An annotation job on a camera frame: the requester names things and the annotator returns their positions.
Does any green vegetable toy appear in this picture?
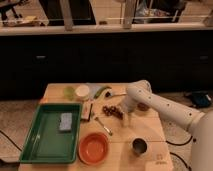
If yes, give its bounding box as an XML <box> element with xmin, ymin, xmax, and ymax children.
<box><xmin>94</xmin><ymin>86</ymin><xmax>111</xmax><ymax>99</ymax></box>

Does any dark purple bowl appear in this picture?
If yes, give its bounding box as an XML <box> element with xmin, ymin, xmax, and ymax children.
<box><xmin>137</xmin><ymin>103</ymin><xmax>150</xmax><ymax>111</ymax></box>

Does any red orange bowl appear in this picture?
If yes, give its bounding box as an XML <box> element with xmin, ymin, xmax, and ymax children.
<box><xmin>78</xmin><ymin>132</ymin><xmax>109</xmax><ymax>166</ymax></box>

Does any dark red grape bunch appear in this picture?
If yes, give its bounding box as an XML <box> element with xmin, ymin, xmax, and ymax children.
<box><xmin>102</xmin><ymin>106</ymin><xmax>123</xmax><ymax>119</ymax></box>

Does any light green cup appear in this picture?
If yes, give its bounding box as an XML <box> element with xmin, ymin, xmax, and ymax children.
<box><xmin>64</xmin><ymin>86</ymin><xmax>75</xmax><ymax>100</ymax></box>

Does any small metal cup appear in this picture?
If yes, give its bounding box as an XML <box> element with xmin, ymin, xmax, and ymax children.
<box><xmin>132</xmin><ymin>138</ymin><xmax>147</xmax><ymax>155</ymax></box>

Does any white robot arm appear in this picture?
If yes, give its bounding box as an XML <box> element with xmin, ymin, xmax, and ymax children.
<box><xmin>120</xmin><ymin>80</ymin><xmax>213</xmax><ymax>171</ymax></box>

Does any long handled spoon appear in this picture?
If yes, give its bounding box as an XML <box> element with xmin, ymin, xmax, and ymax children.
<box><xmin>105</xmin><ymin>92</ymin><xmax>126</xmax><ymax>99</ymax></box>

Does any black floor cable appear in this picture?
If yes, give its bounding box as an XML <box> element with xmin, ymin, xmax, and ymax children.
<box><xmin>165</xmin><ymin>135</ymin><xmax>194</xmax><ymax>147</ymax></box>

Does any grey blue sponge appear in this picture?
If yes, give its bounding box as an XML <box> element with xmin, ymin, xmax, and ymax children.
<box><xmin>59</xmin><ymin>113</ymin><xmax>72</xmax><ymax>131</ymax></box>

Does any small brown box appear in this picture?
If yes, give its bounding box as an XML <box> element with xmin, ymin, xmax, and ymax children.
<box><xmin>81</xmin><ymin>102</ymin><xmax>93</xmax><ymax>121</ymax></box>

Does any green plastic tray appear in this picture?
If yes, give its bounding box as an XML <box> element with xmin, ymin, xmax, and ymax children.
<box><xmin>19</xmin><ymin>103</ymin><xmax>82</xmax><ymax>164</ymax></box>

